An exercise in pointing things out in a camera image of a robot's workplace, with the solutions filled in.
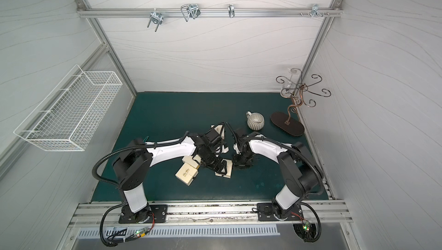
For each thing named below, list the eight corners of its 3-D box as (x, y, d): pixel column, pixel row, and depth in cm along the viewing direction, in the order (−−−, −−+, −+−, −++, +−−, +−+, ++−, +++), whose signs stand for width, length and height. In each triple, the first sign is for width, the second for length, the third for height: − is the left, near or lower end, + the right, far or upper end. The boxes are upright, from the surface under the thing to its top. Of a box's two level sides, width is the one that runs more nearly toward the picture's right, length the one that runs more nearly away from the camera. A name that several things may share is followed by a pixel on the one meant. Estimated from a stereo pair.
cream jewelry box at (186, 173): (175, 176, 85) (174, 174, 83) (185, 163, 90) (184, 161, 87) (189, 186, 82) (188, 184, 80) (199, 171, 87) (198, 169, 84)
